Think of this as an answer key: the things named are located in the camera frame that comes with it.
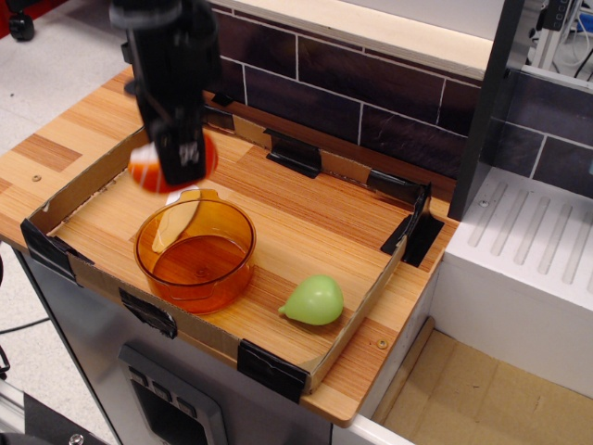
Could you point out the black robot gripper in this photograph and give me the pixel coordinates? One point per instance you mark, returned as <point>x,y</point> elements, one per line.
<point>173,47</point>

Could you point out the orange salmon sushi toy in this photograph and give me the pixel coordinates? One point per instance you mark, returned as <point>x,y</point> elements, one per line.
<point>145,169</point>

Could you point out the transparent orange plastic pot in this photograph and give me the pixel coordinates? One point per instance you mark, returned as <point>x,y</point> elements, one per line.
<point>209,266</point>

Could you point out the cardboard fence with black tape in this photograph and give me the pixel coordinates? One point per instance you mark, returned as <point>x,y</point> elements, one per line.
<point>380,241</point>

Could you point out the green toy pear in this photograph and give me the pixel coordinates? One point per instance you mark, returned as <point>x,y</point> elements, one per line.
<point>318,300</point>

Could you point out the black caster wheel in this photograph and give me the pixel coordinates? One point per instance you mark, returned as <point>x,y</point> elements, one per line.
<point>21,27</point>

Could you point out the silver toy oven front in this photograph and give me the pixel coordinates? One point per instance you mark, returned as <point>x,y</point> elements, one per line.
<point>155,390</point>

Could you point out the white toy sink drainboard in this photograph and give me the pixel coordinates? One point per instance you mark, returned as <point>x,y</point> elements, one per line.
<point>516,279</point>

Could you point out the yellow handled toy knife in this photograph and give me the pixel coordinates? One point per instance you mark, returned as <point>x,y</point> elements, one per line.
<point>181,209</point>

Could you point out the dark grey vertical post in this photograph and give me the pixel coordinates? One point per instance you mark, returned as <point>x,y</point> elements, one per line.
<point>478,155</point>

